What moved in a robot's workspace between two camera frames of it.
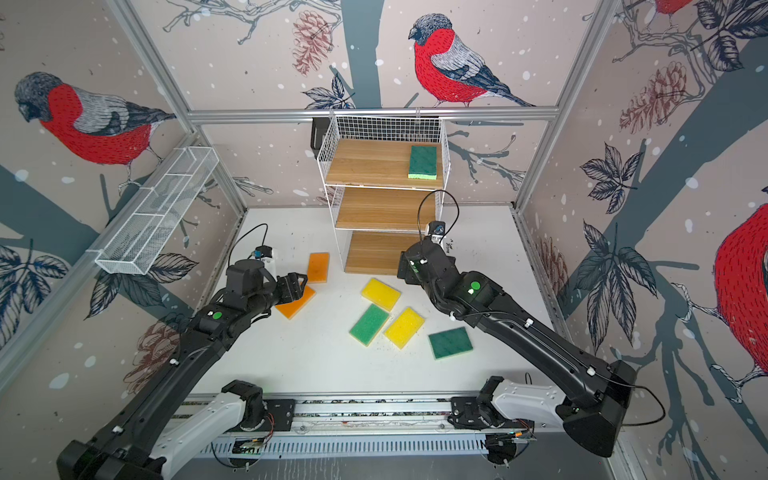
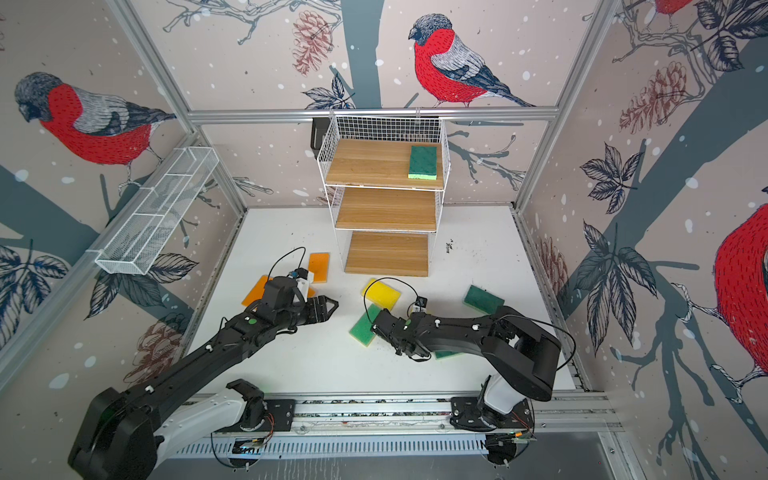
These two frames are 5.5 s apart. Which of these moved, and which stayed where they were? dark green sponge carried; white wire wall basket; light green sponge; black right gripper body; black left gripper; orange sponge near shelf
Moved: black right gripper body; black left gripper
Stayed: dark green sponge carried; light green sponge; orange sponge near shelf; white wire wall basket
